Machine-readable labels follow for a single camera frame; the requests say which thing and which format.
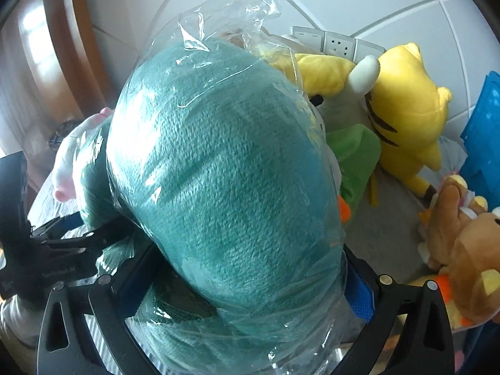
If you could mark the brown bear on yellow duck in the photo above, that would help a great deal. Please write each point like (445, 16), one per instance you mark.
(461, 247)

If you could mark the teal plush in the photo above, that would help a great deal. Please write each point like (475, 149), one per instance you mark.
(217, 156)

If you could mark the white wall socket panel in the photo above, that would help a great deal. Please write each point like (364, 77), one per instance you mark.
(335, 44)

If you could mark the small white bird plush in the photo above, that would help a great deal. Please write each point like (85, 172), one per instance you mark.
(344, 209)

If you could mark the yellow pikachu plush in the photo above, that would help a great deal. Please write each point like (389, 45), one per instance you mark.
(408, 112)

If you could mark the blue plastic storage crate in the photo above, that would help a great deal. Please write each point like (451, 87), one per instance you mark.
(481, 140)

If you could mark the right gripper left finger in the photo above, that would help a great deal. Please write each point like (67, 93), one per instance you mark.
(83, 324)

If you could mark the dark box by window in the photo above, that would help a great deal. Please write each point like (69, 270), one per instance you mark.
(61, 132)

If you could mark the yellow banana dog plush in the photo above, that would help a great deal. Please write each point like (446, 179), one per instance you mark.
(315, 74)

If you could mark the pink and white round plush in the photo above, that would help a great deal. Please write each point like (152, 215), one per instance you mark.
(62, 172)

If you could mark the green frog plush pouch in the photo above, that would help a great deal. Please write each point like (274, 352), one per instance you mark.
(357, 150)

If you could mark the light blue bed sheet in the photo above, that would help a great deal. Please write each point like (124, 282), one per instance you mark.
(385, 236)

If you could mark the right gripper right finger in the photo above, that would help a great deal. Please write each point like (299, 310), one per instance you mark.
(425, 344)

